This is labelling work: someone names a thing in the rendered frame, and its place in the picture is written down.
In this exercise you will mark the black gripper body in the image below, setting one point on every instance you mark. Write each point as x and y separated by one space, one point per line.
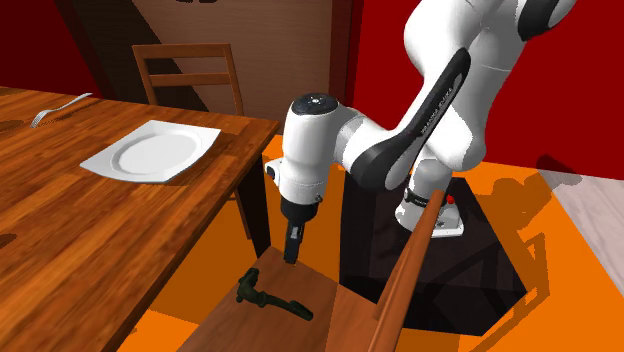
298 212

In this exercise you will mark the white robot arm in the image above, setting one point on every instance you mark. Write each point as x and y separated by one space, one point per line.
312 146

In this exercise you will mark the dark green tool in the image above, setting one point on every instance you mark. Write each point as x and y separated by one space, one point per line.
263 297

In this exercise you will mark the wooden chair with plain seat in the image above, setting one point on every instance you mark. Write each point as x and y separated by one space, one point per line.
273 312

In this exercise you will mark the white square plate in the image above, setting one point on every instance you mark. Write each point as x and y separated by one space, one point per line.
156 152

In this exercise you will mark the wooden chair with slatted back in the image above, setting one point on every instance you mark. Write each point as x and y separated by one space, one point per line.
190 79

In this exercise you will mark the dark robot stand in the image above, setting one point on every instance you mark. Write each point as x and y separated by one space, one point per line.
468 273

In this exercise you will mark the brown wooden table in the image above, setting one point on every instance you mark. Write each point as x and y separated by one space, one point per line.
88 229

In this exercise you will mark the silver fork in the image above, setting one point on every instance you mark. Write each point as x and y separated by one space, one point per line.
48 112

